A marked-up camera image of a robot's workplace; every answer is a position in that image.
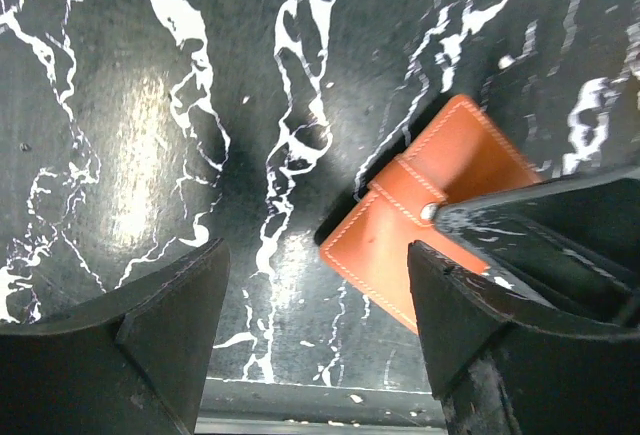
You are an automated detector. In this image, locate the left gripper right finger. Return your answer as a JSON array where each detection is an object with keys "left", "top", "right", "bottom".
[{"left": 407, "top": 241, "right": 639, "bottom": 434}]

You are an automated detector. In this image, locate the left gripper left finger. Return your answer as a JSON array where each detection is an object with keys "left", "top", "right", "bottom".
[{"left": 1, "top": 239, "right": 230, "bottom": 434}]

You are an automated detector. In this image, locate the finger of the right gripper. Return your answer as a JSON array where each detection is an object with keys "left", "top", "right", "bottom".
[{"left": 435, "top": 164, "right": 639, "bottom": 325}]

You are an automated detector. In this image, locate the brown leather card holder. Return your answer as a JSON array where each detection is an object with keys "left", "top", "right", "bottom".
[{"left": 320, "top": 95, "right": 541, "bottom": 332}]

